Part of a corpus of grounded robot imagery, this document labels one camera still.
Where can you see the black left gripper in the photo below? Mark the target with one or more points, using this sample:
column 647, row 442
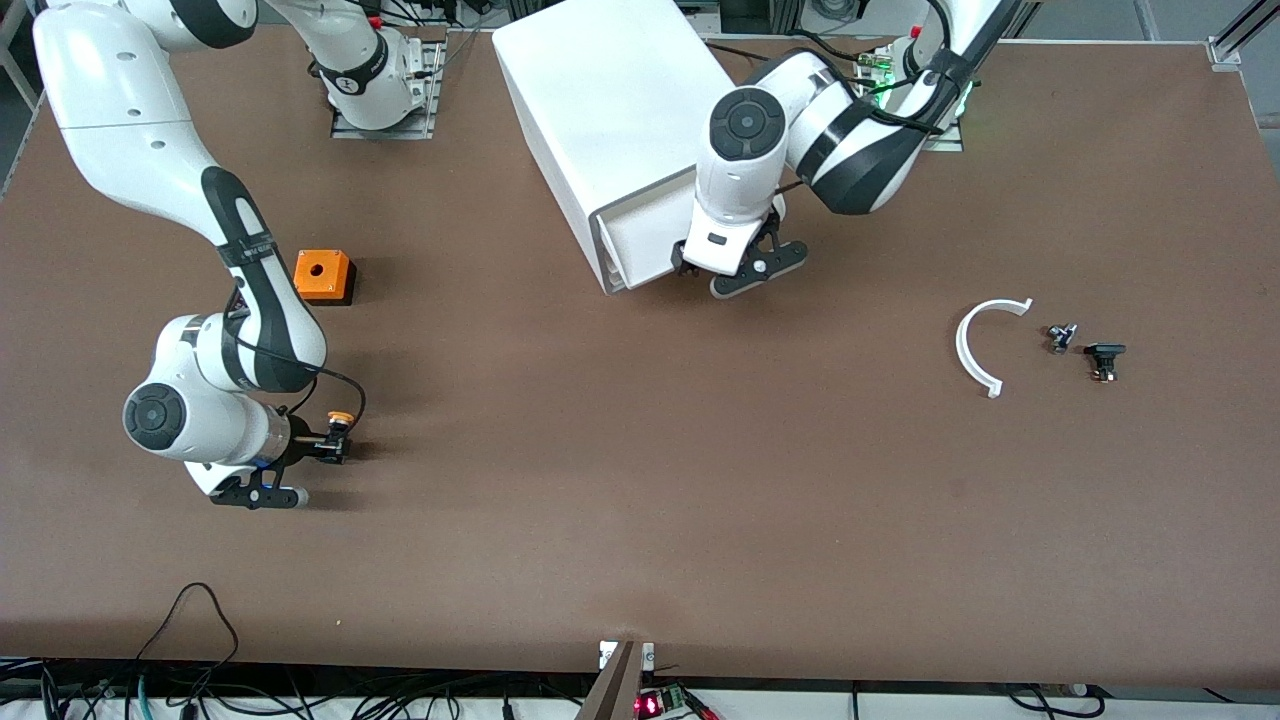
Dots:
column 771, row 222

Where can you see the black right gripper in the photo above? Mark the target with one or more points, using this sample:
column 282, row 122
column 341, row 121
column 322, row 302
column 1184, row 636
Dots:
column 303, row 446

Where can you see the yellow mushroom push button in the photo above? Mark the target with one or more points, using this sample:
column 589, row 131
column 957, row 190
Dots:
column 341, row 417

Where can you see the white plastic cabinet drawer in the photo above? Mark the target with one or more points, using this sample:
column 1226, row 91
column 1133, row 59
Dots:
column 645, row 250

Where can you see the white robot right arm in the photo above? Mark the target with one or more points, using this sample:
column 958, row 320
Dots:
column 130, row 120

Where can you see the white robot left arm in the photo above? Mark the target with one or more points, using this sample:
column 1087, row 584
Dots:
column 740, row 170

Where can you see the white drawer cabinet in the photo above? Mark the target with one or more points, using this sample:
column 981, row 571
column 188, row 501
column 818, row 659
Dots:
column 600, row 90

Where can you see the white curved plastic arc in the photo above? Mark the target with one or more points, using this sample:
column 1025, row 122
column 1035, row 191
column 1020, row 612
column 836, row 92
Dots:
column 960, row 347

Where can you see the grey metal bar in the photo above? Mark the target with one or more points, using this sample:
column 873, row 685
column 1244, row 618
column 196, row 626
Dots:
column 612, row 695

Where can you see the small silver black part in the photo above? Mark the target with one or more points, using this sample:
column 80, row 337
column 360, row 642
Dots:
column 1060, row 338

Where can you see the circuit board with red light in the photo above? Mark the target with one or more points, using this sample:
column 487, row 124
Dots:
column 650, row 705

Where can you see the orange button enclosure box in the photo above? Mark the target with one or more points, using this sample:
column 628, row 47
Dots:
column 320, row 272

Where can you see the white metal edge bracket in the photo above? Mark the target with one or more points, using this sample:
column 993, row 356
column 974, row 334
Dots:
column 607, row 655

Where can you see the small black switch part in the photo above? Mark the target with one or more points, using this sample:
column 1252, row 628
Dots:
column 1104, row 351

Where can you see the aluminium table corner bracket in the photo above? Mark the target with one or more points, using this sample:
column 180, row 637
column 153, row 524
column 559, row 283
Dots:
column 1222, row 52

